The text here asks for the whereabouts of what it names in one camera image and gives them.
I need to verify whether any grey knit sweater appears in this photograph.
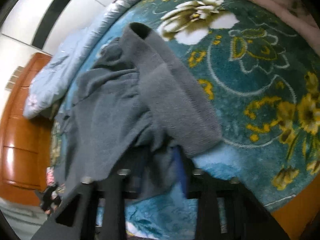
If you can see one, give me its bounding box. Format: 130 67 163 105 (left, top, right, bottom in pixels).
54 22 221 199

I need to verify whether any orange wooden headboard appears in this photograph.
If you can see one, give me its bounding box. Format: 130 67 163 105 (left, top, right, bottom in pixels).
1 53 52 206

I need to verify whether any light blue floral quilt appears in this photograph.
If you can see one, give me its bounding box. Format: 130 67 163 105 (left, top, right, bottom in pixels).
23 0 141 119

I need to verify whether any teal floral plush blanket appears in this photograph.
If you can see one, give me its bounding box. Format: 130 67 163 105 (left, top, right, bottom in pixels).
49 0 320 240

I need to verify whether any pink cloth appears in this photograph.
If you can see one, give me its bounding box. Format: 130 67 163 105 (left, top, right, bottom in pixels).
248 0 319 54

